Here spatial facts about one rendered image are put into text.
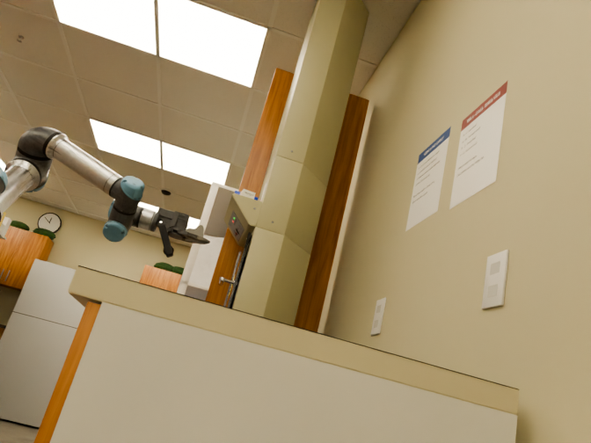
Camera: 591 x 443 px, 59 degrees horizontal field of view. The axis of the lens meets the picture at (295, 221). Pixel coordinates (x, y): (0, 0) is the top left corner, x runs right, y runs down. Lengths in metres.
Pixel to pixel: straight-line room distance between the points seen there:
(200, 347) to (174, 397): 0.07
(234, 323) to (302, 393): 0.14
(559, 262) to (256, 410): 0.55
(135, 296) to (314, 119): 1.47
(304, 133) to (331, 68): 0.34
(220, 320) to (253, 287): 1.08
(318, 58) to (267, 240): 0.82
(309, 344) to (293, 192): 1.23
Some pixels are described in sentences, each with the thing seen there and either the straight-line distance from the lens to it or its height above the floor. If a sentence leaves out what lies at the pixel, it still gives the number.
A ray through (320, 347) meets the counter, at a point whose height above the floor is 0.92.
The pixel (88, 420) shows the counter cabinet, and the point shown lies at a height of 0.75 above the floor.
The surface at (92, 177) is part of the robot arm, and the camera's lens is 1.84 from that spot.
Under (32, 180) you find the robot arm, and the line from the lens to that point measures 1.97.
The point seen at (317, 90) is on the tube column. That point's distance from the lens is 2.19.
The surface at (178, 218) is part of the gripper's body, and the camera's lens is 1.93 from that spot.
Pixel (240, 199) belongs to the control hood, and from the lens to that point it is 1.93.
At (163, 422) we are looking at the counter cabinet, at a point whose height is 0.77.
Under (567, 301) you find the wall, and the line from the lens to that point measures 0.94.
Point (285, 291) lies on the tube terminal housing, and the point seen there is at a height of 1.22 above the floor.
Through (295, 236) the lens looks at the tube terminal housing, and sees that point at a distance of 1.98.
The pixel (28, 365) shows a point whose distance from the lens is 6.88.
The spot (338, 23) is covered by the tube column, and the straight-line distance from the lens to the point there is 2.41.
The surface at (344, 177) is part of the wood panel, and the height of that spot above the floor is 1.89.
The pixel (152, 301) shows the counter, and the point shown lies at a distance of 0.78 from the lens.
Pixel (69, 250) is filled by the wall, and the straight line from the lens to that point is 7.70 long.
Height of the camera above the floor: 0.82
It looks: 20 degrees up
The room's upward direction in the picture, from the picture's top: 14 degrees clockwise
